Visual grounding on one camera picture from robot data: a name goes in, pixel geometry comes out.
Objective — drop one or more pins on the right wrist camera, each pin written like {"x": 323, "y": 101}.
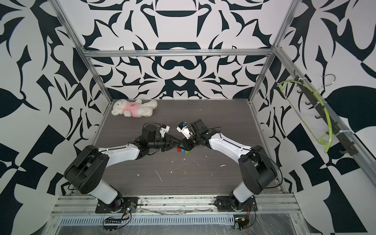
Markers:
{"x": 184, "y": 129}

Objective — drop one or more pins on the white teddy bear pink shirt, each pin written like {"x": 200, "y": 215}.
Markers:
{"x": 136, "y": 109}

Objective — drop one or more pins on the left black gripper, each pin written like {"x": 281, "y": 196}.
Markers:
{"x": 169, "y": 143}

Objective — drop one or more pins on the black connector box left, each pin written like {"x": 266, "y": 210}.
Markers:
{"x": 112, "y": 223}

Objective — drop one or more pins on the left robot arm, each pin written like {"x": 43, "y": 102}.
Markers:
{"x": 86, "y": 171}

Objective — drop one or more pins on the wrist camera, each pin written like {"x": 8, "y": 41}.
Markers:
{"x": 184, "y": 129}
{"x": 164, "y": 129}

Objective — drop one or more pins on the black wall hook rack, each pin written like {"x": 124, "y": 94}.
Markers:
{"x": 340, "y": 134}

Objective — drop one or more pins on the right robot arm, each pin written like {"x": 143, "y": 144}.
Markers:
{"x": 256, "y": 168}

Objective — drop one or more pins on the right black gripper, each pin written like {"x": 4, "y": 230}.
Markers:
{"x": 188, "y": 146}

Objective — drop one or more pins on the green plastic hanger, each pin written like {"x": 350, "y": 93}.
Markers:
{"x": 316, "y": 102}

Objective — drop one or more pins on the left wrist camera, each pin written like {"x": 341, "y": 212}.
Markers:
{"x": 164, "y": 129}

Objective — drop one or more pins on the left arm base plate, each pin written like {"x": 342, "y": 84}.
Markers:
{"x": 126, "y": 204}

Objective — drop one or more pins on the black connector box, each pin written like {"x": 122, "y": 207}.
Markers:
{"x": 112, "y": 223}
{"x": 241, "y": 223}

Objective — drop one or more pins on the black connector box right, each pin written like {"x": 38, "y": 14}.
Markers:
{"x": 241, "y": 223}

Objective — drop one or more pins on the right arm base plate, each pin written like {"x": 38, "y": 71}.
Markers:
{"x": 230, "y": 203}

